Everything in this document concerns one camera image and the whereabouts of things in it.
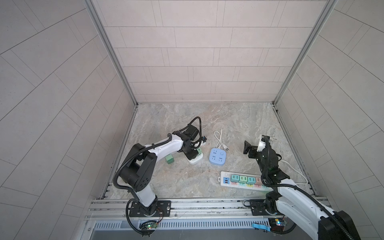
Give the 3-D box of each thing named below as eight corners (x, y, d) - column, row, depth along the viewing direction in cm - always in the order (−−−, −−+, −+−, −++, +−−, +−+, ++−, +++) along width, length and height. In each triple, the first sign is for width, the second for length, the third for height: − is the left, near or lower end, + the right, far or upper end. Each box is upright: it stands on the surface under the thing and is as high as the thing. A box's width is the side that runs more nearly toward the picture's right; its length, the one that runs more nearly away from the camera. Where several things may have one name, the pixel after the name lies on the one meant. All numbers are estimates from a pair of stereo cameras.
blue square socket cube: (209, 165, 87) (209, 163, 85) (208, 149, 94) (209, 147, 91) (226, 165, 87) (227, 163, 85) (224, 149, 94) (225, 147, 91)
